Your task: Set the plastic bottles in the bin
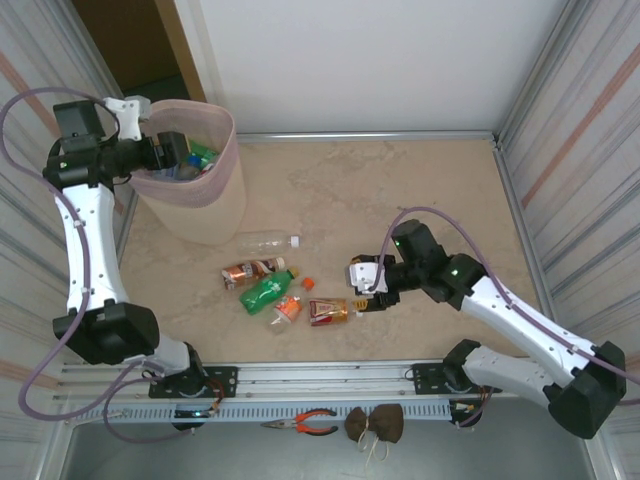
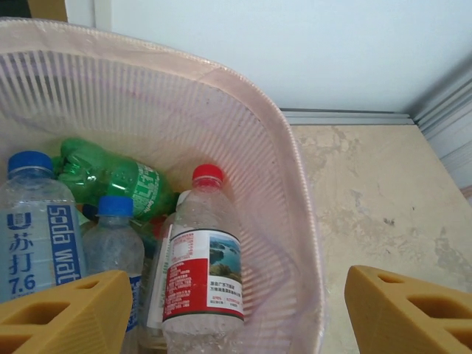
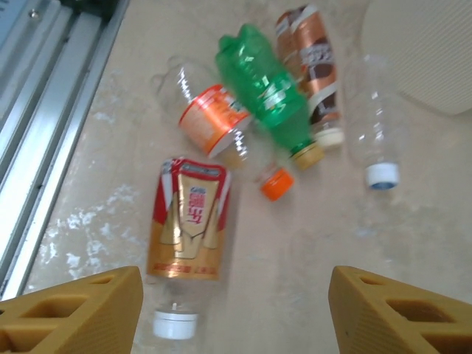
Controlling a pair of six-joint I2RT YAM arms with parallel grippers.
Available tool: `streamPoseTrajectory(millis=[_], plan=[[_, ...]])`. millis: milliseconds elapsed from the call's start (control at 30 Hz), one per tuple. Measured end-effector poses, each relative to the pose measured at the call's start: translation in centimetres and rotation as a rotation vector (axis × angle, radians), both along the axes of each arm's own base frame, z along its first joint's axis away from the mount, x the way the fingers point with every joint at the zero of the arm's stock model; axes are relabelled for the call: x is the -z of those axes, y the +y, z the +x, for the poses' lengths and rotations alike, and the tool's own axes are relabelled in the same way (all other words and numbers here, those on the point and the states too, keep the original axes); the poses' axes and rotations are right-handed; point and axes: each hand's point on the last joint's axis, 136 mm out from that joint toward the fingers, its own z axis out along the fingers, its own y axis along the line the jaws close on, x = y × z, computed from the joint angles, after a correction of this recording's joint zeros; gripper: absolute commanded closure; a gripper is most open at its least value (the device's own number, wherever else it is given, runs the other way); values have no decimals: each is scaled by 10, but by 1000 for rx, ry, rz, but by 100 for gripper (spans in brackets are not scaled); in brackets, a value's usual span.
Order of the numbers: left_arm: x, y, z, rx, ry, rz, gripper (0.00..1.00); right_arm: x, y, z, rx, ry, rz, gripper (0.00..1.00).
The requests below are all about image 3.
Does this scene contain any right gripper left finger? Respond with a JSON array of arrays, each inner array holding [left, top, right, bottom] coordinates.
[[0, 265, 145, 354]]

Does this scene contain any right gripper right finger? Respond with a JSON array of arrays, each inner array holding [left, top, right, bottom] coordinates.
[[329, 265, 472, 354]]

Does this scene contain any red gold label bottle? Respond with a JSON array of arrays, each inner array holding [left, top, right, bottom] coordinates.
[[145, 157, 233, 339]]

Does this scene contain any clear bottle white cap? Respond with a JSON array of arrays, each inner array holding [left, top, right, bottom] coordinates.
[[342, 54, 410, 191]]

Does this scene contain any orange label bottle orange cap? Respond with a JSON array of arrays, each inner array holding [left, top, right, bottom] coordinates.
[[153, 58, 296, 203]]

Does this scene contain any green plastic soda bottle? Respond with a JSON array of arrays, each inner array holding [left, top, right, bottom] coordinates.
[[215, 24, 326, 170]]

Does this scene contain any brown copper label bottle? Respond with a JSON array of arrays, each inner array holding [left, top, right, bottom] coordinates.
[[275, 4, 346, 149]]

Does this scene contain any beige ribbed plastic bin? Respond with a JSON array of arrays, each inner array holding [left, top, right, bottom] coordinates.
[[361, 0, 472, 116]]

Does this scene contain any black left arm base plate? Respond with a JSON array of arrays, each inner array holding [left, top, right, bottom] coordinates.
[[62, 0, 125, 21]]

